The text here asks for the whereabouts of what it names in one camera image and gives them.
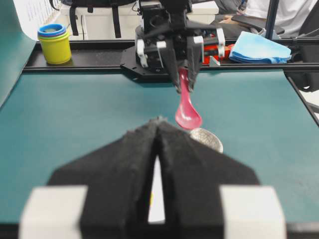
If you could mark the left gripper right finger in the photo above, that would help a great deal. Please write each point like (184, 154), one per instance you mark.
(213, 196)

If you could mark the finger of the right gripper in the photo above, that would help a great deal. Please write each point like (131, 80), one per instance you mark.
(168, 59)
(195, 57)

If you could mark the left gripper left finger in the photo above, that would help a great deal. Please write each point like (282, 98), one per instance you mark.
(94, 196)

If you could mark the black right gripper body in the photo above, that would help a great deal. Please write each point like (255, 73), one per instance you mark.
(169, 20)

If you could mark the pink plastic spoon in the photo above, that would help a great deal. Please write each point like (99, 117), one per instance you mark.
(186, 115)

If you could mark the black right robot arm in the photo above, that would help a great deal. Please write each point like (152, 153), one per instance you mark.
(168, 40)

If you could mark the grey patterned bowl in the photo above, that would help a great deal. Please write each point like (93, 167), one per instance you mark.
(207, 138)

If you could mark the red and white fixture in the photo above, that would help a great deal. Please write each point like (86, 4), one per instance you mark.
(211, 50)

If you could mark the blue folded cloth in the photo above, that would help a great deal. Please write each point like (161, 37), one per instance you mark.
(253, 48)

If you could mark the seated person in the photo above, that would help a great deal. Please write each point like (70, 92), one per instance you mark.
(291, 14)

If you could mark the stacked coloured plastic cups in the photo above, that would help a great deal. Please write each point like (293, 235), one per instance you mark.
(54, 41)

